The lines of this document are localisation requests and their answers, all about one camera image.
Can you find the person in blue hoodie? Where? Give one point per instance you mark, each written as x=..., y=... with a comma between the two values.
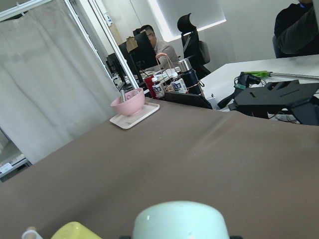
x=296, y=30

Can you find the yellow cup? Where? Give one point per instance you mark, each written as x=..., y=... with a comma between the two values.
x=74, y=230

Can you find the green cup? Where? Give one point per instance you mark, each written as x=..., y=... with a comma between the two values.
x=180, y=220

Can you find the metal tongs in bowl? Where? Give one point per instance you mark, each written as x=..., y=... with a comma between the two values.
x=123, y=96

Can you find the red can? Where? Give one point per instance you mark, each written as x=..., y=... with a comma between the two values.
x=149, y=84

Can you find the metal reacher grabber pole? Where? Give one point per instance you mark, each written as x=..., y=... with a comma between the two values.
x=282, y=75

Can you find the white curtain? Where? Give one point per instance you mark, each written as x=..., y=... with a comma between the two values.
x=53, y=88

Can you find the seated man in beige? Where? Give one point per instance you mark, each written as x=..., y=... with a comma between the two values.
x=161, y=46

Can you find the pink bowl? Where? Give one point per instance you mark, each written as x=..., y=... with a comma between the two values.
x=135, y=100

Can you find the beige tray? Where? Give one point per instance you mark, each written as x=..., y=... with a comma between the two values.
x=127, y=122

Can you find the black office chair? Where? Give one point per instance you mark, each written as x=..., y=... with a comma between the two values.
x=195, y=50

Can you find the dark blue thermos bottle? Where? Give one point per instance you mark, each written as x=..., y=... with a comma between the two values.
x=189, y=76

